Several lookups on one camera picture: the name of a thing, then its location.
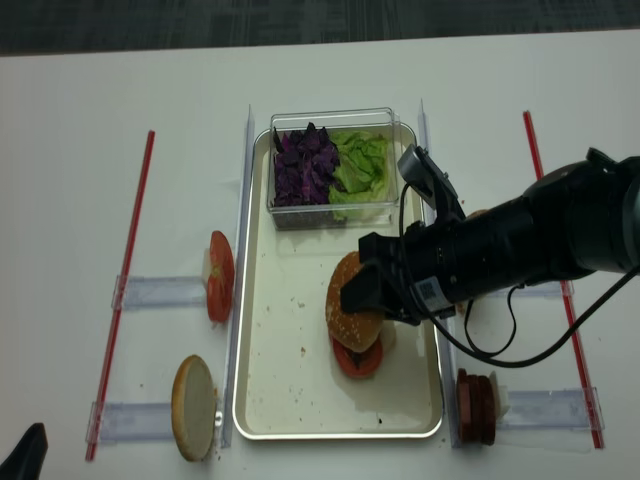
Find sesame bun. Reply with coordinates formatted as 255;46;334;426
466;209;488;220
325;251;385;353

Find clear plastic container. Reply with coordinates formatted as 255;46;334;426
266;107;401;230

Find white onion slice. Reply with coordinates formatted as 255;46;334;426
380;322;397;355

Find black cable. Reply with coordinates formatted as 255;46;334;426
397;181;640;369

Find red tape strip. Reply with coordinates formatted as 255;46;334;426
521;110;605;450
85;130;156;463

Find white onion behind tomato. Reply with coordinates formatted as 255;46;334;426
201;249;211;285

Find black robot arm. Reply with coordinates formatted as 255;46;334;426
340;145;639;325

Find white block behind ham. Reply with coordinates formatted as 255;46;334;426
489;371;510;422

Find bun bottom half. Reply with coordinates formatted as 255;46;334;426
171;355;216;462

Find black object at corner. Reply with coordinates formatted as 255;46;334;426
0;423;48;480

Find upper left clear holder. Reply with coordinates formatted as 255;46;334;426
111;275;206;311

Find tomato slices stack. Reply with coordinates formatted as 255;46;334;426
206;230;235;323

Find lower right clear holder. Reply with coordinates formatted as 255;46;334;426
496;388;605;431

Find ham slices stack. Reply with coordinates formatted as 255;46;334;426
455;368;497;446

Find purple cabbage pieces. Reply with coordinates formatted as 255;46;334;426
272;122;340;207

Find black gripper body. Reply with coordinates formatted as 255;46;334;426
358;221;455;325

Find left long clear divider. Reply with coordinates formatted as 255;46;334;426
218;105;255;449

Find tomato slice on stack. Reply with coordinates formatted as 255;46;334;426
332;339;384;379

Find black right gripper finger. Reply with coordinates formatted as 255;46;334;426
340;265;395;315

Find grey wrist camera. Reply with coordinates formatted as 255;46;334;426
397;144;465;222

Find lower left clear holder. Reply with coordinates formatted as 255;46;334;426
85;402;174;444

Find white metal tray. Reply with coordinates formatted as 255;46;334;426
233;132;443;440

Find green lettuce leaves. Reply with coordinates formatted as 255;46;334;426
329;129;390;224

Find left red tape strip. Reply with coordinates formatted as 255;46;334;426
85;130;156;463

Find right red tape strip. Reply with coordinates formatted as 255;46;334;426
521;110;605;450

